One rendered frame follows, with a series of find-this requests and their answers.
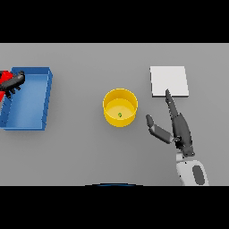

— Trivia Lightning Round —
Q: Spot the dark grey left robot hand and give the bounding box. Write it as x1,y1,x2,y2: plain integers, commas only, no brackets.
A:
0,70,26,99

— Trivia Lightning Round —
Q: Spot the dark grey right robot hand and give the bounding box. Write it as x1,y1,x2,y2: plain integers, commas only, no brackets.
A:
145,89,196,158

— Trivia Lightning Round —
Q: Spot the red beaker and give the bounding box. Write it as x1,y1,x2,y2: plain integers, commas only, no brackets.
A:
0,70,14,102

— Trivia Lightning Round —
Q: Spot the pale square scale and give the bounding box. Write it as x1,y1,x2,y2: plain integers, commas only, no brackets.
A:
149,65,190,98

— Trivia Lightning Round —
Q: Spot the yellow bowl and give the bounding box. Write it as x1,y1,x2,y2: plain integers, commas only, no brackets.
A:
102,88,139,128

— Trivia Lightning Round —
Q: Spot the blue tray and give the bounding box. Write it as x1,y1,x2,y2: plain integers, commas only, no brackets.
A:
0,66,54,131

